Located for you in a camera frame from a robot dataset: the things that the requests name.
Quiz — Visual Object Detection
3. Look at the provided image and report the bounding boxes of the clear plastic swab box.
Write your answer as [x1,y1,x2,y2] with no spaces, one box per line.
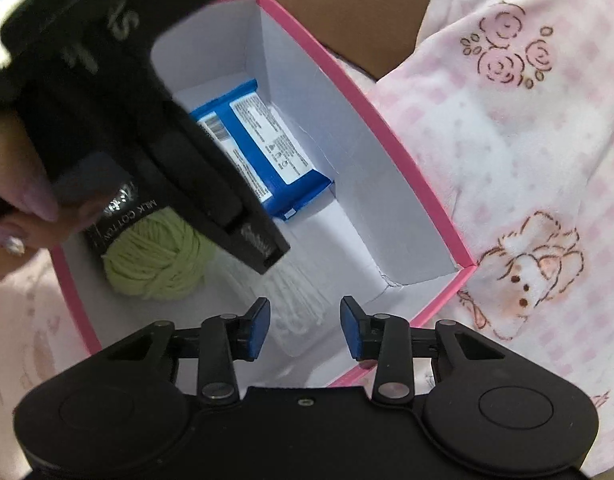
[208,248,359,356]

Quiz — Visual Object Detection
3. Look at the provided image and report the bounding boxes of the green yarn ball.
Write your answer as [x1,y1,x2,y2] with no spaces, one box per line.
[84,182,215,301]

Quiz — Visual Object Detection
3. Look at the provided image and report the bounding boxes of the blue snack packet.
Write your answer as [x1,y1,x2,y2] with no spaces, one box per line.
[190,79,332,221]

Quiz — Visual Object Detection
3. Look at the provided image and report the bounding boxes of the person's left hand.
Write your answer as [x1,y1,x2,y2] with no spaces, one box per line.
[0,113,115,281]

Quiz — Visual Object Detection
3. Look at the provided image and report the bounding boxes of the pink cardboard box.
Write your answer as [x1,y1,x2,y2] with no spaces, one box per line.
[52,0,475,387]

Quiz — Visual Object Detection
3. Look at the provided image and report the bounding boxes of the pink checked pillow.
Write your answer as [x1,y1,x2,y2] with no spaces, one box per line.
[336,0,614,478]

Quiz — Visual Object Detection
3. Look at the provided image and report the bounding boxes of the brown cloud pillow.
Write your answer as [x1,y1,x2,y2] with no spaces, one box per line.
[275,0,429,79]

